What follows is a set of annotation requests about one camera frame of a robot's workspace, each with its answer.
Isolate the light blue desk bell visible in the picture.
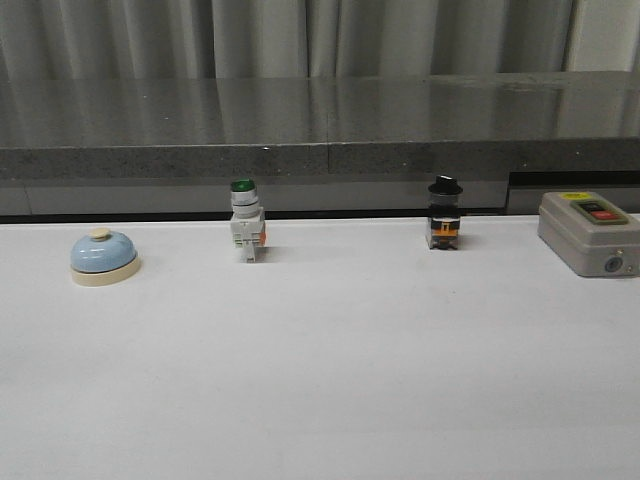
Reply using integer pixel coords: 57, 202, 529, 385
70, 227, 141, 287

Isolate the grey stone counter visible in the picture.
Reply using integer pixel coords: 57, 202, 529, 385
1, 72, 639, 221

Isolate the grey curtain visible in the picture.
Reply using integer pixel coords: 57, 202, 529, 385
1, 1, 639, 80

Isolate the green pushbutton switch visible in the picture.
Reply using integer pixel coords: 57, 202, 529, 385
230, 178, 266, 262

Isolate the black rotary selector switch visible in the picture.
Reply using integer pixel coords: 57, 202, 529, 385
426, 175, 463, 250

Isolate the grey push button switch box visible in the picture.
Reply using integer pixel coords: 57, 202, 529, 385
538, 192, 639, 277

